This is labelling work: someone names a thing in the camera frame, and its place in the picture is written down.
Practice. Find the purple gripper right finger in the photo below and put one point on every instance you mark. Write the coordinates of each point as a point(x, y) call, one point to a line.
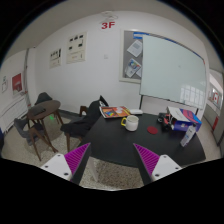
point(153, 167)

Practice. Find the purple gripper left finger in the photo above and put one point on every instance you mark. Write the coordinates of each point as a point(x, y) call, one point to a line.
point(70, 166)

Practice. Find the clear water bottle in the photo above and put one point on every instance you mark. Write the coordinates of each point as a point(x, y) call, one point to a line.
point(188, 135)

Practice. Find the chair with black jacket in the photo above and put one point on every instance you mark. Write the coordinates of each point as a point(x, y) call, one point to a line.
point(79, 126)

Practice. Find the red round coaster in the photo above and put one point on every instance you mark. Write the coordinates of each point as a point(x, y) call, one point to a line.
point(152, 130)

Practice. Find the black rectangular table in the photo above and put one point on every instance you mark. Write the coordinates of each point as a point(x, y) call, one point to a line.
point(112, 142)

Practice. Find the red black tool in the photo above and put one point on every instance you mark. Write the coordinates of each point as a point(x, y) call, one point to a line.
point(165, 120)

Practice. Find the small white box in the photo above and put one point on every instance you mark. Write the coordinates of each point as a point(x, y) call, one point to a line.
point(136, 111)

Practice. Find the blue and white box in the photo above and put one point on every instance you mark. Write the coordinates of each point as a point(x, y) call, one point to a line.
point(181, 119)

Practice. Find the grey wooden chair front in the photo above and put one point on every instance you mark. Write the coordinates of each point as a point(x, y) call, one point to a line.
point(32, 134)

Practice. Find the colourful book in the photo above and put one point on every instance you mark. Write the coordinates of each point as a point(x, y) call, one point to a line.
point(114, 112)

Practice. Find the round brown side table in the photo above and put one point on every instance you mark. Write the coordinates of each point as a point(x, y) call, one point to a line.
point(42, 110)

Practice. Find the grey chair back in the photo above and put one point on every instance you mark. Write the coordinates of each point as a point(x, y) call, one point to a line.
point(42, 97)

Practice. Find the white radiator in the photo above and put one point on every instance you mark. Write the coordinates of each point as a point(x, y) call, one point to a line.
point(16, 109)

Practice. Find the white whiteboard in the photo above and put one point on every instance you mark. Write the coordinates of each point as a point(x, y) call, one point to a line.
point(172, 72)

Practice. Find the grey pin board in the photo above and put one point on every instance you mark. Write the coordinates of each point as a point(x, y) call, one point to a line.
point(131, 53)

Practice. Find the red 3F sign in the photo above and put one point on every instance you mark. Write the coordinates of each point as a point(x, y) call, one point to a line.
point(107, 25)

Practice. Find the white mug yellow handle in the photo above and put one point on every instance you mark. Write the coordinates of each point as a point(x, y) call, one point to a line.
point(130, 122)

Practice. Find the red wall picture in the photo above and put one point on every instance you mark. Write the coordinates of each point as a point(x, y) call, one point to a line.
point(17, 83)

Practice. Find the white wall poster small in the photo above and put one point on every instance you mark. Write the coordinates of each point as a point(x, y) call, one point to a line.
point(55, 58)

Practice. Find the white wall poster large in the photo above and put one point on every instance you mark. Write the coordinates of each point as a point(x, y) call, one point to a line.
point(76, 48)

